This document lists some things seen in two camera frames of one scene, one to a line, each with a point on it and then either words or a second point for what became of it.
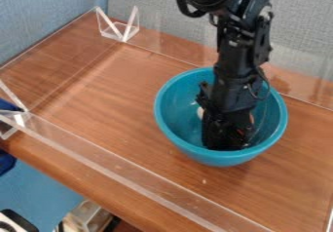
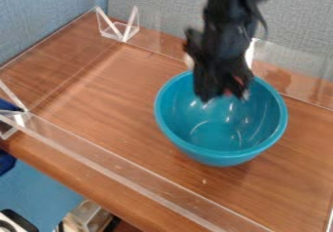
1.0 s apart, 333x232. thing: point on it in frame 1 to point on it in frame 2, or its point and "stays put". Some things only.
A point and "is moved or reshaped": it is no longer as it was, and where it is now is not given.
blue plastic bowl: x=179 y=116 stays put
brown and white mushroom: x=200 y=112 is moved or reshaped
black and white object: x=14 y=222 stays put
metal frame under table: x=87 y=217 stays put
